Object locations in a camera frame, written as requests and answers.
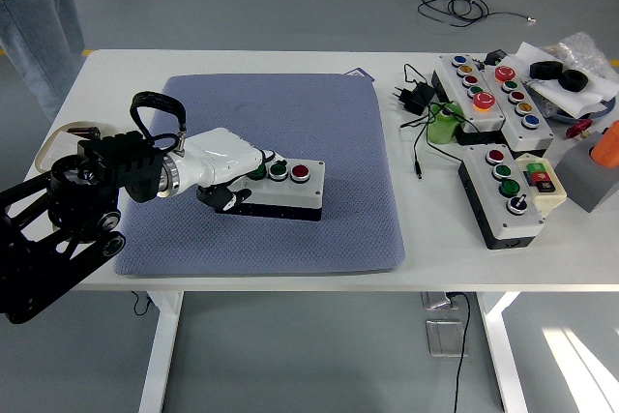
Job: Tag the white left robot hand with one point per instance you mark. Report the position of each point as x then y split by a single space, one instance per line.
222 156

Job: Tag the four-button control box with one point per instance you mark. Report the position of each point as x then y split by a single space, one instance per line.
309 190

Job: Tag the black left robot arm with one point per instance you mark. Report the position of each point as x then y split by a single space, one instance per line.
121 161

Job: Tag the five-button box, glowing mushroom button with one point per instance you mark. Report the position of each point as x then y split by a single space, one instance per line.
486 115

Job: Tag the five-button box, red mushroom button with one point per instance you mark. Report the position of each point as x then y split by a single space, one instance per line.
522 135

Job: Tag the four-button box with selector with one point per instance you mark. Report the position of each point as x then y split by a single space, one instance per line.
520 222

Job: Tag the blue-grey textured mat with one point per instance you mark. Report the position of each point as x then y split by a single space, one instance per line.
314 132

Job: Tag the small dark brown bottle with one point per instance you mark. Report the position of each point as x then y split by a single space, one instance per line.
87 132

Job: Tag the purple card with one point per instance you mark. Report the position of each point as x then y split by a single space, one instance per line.
362 74

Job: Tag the white oval tray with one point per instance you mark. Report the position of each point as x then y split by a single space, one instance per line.
42 156

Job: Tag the black power adapter plug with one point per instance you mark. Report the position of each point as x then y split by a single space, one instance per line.
416 96

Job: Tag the white table leg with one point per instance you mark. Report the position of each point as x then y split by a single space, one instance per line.
159 360
500 345

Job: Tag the green plastic bottle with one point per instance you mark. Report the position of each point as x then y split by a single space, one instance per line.
441 130

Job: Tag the person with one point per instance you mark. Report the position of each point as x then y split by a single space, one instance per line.
29 21

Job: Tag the metal floor socket plate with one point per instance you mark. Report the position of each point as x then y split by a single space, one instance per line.
435 300
442 338

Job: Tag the blue-rimmed round dish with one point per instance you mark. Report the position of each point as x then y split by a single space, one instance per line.
563 118

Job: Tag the red mushroom knob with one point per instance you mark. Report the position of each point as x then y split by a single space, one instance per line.
578 130

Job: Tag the white foam sheet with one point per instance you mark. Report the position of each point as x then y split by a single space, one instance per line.
580 98

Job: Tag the grey block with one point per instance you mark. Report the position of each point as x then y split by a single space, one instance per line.
585 181

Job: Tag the clear bubble wrap bag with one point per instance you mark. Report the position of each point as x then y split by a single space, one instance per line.
580 50

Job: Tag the orange cylinder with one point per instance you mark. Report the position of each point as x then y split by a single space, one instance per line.
607 149

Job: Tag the white wall switch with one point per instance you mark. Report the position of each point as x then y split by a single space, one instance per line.
65 147

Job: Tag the cream switch box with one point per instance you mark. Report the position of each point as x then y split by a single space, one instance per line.
551 197

